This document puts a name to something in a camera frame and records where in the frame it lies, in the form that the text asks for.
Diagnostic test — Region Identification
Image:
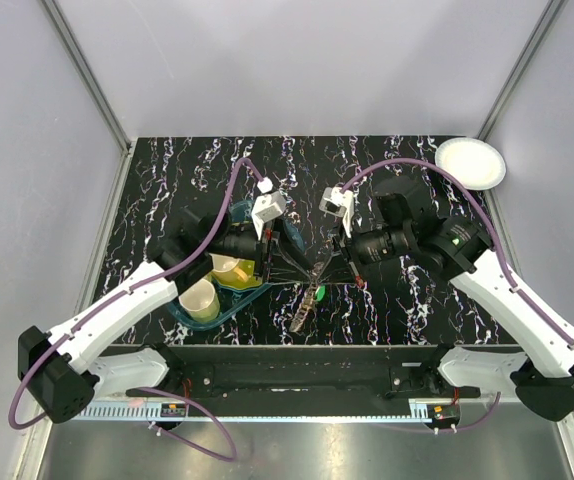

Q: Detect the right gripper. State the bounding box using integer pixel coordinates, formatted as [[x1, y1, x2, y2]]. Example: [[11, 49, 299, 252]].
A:
[[316, 215, 413, 286]]

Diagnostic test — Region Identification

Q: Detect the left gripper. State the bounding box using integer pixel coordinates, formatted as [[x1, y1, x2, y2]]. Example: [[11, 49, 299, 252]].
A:
[[207, 215, 314, 285]]

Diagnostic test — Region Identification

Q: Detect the green key tag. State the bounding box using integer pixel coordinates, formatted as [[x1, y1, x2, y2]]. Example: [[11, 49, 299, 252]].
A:
[[315, 285, 326, 302]]

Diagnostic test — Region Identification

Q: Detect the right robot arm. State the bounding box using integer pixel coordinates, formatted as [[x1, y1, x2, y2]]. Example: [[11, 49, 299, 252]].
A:
[[320, 177, 574, 422]]

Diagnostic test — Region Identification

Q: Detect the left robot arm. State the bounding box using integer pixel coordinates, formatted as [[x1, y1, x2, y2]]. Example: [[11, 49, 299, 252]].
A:
[[8, 209, 313, 429]]

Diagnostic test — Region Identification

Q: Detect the yellow-green dotted plate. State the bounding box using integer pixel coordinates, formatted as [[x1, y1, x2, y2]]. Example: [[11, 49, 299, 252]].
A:
[[212, 269, 263, 291]]

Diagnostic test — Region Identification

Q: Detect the teal plastic tray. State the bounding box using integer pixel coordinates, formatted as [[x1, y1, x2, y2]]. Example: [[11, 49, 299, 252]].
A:
[[166, 200, 305, 331]]

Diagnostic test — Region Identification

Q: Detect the pale yellow cup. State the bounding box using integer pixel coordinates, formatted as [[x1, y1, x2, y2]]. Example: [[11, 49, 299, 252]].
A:
[[178, 278, 220, 323]]

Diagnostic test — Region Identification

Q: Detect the white paper plate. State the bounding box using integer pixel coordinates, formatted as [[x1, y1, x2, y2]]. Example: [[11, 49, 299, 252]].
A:
[[435, 137, 506, 191]]

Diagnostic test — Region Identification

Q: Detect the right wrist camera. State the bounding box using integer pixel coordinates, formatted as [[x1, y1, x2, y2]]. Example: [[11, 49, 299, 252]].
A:
[[319, 186, 354, 238]]

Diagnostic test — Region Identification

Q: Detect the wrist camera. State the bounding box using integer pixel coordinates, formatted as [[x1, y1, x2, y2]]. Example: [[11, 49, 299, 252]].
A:
[[319, 186, 354, 238], [251, 177, 287, 240]]

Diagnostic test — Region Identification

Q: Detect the yellow mug with handle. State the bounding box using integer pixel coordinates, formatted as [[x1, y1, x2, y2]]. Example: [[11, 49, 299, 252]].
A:
[[211, 254, 243, 272]]

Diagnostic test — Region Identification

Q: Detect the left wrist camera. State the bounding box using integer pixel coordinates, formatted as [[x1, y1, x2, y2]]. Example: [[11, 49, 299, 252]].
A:
[[251, 177, 287, 240]]

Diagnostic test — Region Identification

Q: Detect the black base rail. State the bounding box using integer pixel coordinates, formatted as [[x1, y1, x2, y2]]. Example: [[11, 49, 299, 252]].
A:
[[125, 344, 473, 419]]

